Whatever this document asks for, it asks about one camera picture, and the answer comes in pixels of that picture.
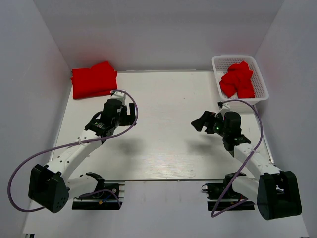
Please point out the folded red t-shirt stack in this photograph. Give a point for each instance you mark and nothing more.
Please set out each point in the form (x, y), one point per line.
(96, 81)

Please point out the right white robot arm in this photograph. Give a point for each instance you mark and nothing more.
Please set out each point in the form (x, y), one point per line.
(273, 191)

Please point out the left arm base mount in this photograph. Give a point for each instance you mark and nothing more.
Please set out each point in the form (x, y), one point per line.
(99, 198)

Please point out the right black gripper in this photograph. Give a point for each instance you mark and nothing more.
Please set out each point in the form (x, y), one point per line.
(207, 119)

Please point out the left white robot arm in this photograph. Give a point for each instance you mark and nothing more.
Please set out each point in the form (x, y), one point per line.
(51, 186)

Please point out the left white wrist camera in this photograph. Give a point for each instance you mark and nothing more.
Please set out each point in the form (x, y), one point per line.
(118, 95)

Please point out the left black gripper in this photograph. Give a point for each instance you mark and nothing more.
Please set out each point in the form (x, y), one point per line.
(126, 121)

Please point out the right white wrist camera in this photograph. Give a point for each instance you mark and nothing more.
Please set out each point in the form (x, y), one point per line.
(223, 108)

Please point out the white plastic basket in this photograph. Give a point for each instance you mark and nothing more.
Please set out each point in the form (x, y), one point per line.
(220, 66)

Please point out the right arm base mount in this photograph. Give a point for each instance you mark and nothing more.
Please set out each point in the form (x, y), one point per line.
(230, 198)

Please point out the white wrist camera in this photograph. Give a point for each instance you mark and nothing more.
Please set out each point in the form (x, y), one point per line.
(118, 95)
(223, 108)

